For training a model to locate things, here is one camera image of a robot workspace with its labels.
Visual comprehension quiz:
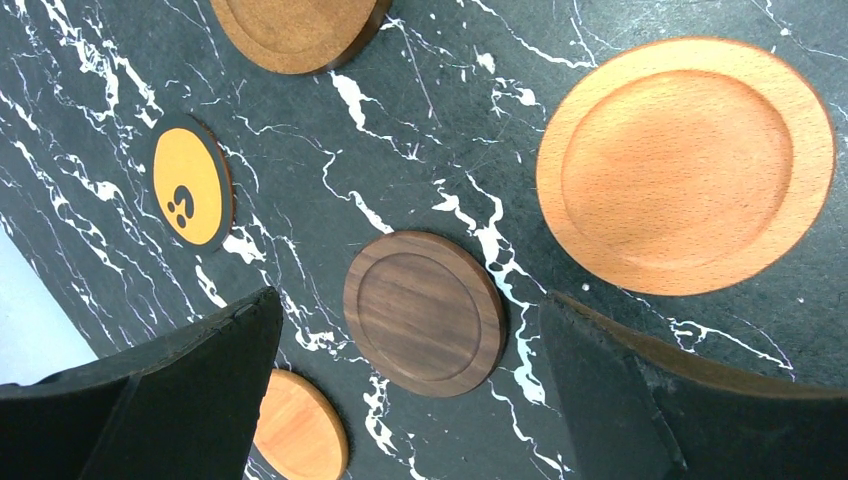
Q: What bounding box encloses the orange wooden coaster front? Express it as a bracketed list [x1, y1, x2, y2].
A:
[254, 369, 349, 480]

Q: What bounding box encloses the dark brown coaster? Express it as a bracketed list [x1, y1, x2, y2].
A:
[343, 231, 507, 397]

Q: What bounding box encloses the brown saucer coaster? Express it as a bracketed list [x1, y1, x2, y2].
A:
[210, 0, 391, 75]

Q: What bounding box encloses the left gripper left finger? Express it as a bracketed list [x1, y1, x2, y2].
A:
[1, 287, 284, 479]

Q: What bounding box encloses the light orange coaster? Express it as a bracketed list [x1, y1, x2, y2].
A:
[536, 37, 836, 296]

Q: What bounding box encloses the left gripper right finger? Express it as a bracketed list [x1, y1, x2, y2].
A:
[540, 292, 847, 479]

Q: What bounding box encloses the small orange coaster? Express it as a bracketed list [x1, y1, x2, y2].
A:
[143, 112, 235, 253]

